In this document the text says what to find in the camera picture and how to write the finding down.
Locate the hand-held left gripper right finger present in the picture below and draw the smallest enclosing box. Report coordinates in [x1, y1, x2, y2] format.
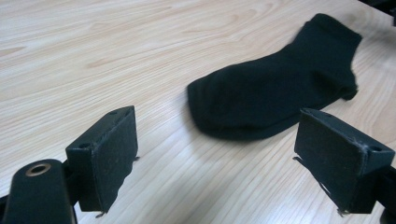
[292, 107, 396, 217]

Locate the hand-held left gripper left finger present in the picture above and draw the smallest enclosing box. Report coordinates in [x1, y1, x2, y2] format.
[64, 105, 140, 217]

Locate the black sock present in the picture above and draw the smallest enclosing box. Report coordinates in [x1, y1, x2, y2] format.
[186, 12, 364, 142]

